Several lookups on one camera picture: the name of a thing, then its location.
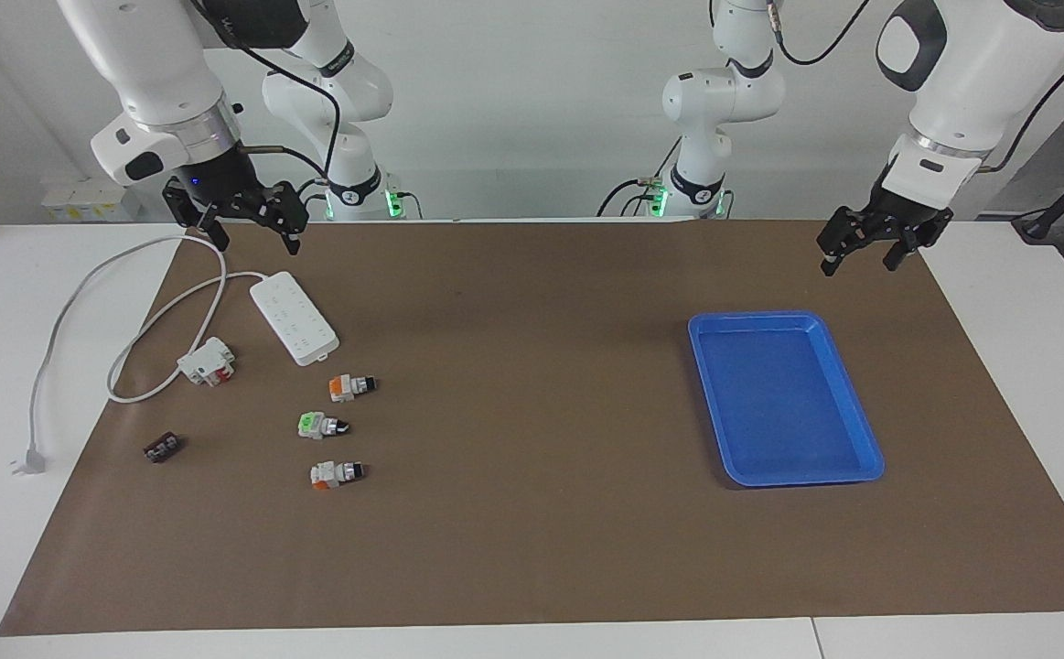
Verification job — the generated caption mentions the black right base cables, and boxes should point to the black right base cables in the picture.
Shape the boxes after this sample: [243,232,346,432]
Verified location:
[296,177,423,221]

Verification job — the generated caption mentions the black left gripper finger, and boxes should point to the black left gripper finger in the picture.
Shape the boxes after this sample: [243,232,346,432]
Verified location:
[815,207,876,277]
[884,211,954,272]

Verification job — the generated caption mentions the black left base cables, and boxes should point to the black left base cables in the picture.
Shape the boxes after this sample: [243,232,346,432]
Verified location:
[597,137,683,219]

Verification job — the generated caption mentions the brown table mat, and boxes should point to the brown table mat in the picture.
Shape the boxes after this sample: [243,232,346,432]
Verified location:
[0,220,1064,637]

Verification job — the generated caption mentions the white power cable with plug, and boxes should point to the white power cable with plug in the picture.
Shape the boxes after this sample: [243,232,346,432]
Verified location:
[10,235,263,477]

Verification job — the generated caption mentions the selector switch white block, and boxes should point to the selector switch white block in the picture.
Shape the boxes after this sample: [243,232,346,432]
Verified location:
[309,460,369,491]

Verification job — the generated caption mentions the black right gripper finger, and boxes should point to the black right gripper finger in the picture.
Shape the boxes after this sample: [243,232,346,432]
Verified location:
[239,181,310,257]
[163,178,231,254]

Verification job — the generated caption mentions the blue plastic tray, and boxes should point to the blue plastic tray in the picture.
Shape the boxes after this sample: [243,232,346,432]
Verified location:
[687,310,887,488]

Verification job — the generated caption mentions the black base cables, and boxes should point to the black base cables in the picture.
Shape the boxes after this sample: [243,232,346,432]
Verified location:
[296,177,423,221]
[597,137,683,219]

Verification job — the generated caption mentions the white red circuit breaker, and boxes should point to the white red circuit breaker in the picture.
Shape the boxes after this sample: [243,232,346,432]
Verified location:
[176,337,237,388]

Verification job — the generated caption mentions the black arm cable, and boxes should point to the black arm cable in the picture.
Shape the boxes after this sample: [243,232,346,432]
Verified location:
[188,0,342,184]
[768,0,1064,175]

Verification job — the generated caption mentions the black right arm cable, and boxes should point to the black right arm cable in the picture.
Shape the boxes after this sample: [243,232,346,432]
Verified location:
[188,0,342,184]

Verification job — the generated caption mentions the selector switch orange green block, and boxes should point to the selector switch orange green block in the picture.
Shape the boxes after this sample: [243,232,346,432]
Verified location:
[328,373,380,404]

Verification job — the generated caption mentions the white cardboard box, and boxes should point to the white cardboard box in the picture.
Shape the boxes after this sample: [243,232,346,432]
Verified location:
[41,177,144,222]

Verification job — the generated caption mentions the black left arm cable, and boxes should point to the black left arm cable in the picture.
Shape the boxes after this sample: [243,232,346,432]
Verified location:
[768,0,1064,175]

